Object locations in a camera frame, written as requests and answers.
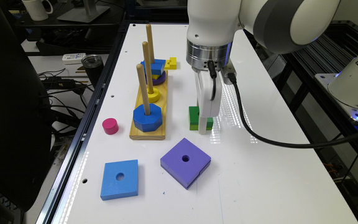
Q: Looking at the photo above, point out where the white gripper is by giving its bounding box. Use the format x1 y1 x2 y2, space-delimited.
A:
195 70 222 134

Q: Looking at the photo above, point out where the green square block with hole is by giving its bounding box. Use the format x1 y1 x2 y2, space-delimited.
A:
189 106 213 131

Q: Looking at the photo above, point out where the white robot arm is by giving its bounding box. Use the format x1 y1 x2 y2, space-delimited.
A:
186 0 340 134

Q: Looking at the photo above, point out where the purple square block with hole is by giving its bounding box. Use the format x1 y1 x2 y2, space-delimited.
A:
160 138 211 189

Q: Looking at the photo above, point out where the blue octagon block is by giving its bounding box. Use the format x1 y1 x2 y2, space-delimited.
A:
133 103 162 132

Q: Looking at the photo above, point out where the small yellow notched block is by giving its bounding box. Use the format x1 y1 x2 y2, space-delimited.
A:
164 57 177 70

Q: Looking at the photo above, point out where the small yellow block under blue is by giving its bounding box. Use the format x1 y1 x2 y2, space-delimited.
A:
152 75 161 80

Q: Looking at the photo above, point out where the small blue square block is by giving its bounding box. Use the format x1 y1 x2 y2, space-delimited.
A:
150 59 166 75

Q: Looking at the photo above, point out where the pink cylinder block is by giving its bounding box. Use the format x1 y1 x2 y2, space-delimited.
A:
102 118 119 135

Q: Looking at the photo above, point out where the light blue square block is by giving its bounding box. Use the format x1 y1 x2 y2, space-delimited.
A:
100 160 138 200

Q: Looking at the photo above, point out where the front wooden peg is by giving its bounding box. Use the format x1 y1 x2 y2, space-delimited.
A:
136 63 151 116

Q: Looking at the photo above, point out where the wooden peg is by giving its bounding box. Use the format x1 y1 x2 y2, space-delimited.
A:
136 63 151 116
142 41 154 95
146 24 155 63

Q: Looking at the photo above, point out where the wooden peg base board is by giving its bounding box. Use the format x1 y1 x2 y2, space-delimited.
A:
129 75 168 140

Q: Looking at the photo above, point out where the middle wooden peg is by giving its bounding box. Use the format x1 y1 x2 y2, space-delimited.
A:
142 41 154 95

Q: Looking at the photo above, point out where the rear wooden peg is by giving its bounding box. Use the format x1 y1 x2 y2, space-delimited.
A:
146 24 155 63

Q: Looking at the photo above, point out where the black tumbler cup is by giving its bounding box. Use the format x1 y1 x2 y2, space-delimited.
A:
81 54 104 87

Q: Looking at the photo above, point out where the white remote device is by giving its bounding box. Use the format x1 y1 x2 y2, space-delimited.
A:
62 53 86 65

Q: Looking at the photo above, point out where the monitor stand base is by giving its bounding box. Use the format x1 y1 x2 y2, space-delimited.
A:
57 0 110 23

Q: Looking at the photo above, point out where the black office chair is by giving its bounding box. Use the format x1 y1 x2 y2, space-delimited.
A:
0 7 52 212

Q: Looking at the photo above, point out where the white mug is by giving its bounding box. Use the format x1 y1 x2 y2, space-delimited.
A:
22 0 53 21

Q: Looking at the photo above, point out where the yellow ring block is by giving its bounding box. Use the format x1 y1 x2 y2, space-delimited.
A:
147 87 160 103

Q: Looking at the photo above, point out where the purple ring block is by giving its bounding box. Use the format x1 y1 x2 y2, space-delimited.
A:
152 71 167 86

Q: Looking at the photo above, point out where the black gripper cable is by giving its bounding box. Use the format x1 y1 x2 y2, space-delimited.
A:
206 60 358 149

